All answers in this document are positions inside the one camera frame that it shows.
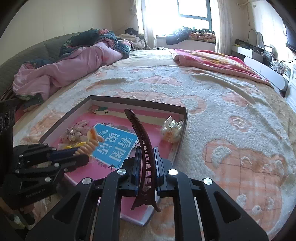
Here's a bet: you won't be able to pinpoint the yellow hair ties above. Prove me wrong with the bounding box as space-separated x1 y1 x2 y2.
58 141 87 151

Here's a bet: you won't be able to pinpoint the orange spiral hair tie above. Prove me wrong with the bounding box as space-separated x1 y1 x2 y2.
74 127 105 156

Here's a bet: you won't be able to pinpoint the dark red banana hair clip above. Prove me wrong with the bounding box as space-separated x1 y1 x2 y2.
125 108 161 212

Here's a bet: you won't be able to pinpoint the pink sheer bow hair clip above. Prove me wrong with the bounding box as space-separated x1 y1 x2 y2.
60 120 91 144

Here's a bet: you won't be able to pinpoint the gold white accessory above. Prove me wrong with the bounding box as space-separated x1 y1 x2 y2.
160 116 183 144

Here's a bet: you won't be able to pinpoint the pink children's book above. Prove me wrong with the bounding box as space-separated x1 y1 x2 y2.
49 104 181 224

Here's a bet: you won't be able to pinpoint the brown shallow cardboard box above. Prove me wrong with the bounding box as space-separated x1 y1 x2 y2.
38 94 188 227

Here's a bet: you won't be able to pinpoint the pink crumpled quilt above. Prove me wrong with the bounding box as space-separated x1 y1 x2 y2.
13 42 123 100

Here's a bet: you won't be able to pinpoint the beige orange patterned bedspread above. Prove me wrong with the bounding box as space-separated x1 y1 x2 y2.
14 50 295 240

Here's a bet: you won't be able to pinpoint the green upholstered headboard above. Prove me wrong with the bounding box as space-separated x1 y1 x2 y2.
0 33 78 100

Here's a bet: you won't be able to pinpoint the dark floral duvet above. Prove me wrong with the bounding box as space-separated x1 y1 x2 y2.
23 28 132 69

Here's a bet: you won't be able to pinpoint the pink red folded blanket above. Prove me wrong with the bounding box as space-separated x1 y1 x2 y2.
170 49 271 86

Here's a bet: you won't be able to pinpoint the dark clothes on windowsill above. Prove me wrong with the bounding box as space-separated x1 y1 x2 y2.
166 27 216 45

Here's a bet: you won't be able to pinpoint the white curtain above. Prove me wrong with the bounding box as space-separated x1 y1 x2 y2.
216 0 233 55

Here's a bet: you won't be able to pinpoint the white bed footboard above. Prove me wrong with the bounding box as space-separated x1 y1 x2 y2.
244 56 288 94

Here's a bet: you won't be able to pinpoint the white drawer cabinet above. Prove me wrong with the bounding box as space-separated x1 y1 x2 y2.
285 65 296 113

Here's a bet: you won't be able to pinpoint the white desk with clutter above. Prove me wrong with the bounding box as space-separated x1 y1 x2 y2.
231 29 278 66

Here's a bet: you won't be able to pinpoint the black flat screen television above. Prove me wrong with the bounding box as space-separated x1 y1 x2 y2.
283 21 296 53

